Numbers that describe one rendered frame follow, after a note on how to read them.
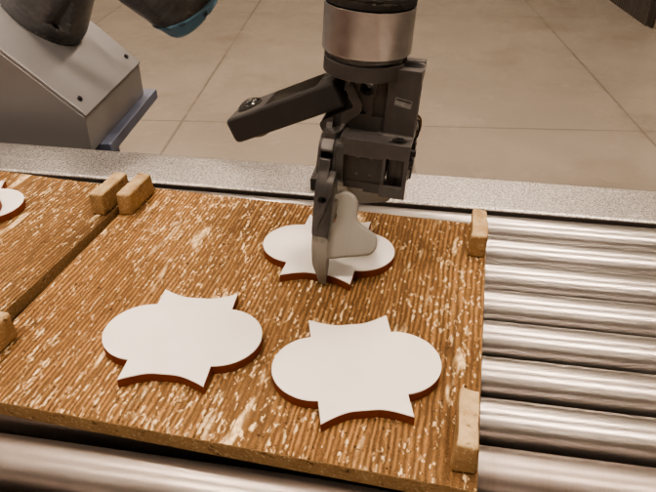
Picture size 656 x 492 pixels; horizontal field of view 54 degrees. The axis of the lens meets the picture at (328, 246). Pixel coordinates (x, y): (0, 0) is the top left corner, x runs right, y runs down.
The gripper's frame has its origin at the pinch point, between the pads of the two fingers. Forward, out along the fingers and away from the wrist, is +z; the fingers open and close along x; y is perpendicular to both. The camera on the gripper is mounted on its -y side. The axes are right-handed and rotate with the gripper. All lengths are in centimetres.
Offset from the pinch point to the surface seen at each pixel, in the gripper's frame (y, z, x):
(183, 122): -127, 103, 241
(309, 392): 3.1, -0.2, -20.2
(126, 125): -45, 11, 41
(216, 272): -9.9, 1.5, -5.8
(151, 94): -48, 11, 57
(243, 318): -4.6, 0.3, -12.9
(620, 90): 106, 90, 345
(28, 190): -38.3, 3.3, 5.4
